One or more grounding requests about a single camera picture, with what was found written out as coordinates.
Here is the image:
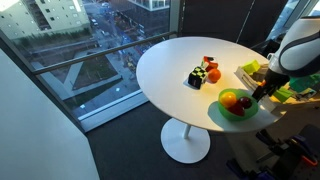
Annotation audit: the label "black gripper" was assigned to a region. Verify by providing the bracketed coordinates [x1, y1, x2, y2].
[252, 70, 290, 101]

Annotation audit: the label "wooden box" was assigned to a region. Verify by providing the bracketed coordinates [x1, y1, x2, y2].
[235, 66, 320, 112]

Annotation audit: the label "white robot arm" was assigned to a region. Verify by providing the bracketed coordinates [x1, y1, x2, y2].
[252, 16, 320, 101]

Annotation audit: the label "lime green block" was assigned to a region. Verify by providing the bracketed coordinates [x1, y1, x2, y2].
[242, 60, 260, 75]

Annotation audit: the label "dark red plum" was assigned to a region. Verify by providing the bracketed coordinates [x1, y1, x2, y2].
[239, 96, 252, 109]

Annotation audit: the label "green plastic bowl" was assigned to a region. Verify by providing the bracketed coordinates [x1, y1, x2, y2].
[218, 88, 258, 121]

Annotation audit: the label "red apple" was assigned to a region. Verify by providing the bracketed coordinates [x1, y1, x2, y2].
[228, 103, 245, 116]

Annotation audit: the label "yellow lemon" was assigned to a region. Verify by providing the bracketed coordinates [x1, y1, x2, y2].
[219, 92, 237, 108]

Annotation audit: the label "orange ball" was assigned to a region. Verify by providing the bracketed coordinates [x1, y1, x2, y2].
[208, 69, 221, 83]

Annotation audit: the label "red green soft cube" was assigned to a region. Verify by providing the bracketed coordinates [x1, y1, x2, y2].
[201, 56, 218, 72]

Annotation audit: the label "black checkered soft cube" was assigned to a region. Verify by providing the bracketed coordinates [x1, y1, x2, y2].
[188, 66, 208, 89]

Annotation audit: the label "window railing bar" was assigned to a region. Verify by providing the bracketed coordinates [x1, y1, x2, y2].
[31, 31, 177, 75]

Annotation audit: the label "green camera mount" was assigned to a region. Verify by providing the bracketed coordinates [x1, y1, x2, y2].
[289, 74, 320, 93]

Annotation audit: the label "black clamp orange handles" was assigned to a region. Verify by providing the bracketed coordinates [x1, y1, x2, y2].
[226, 129, 319, 180]

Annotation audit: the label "white table pedestal base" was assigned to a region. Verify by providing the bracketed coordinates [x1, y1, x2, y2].
[161, 118, 211, 164]

